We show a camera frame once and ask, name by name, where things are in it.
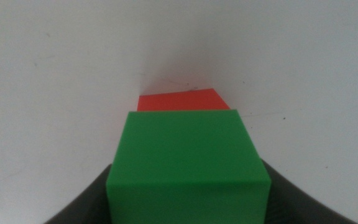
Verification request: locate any red cube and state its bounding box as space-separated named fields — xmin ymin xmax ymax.
xmin=137 ymin=88 xmax=231 ymax=112

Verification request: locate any green cube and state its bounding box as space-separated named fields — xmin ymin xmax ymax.
xmin=106 ymin=109 xmax=272 ymax=224

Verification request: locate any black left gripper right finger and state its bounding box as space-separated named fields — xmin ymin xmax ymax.
xmin=261 ymin=159 xmax=358 ymax=224

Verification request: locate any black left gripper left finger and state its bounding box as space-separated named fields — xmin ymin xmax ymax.
xmin=44 ymin=164 xmax=113 ymax=224

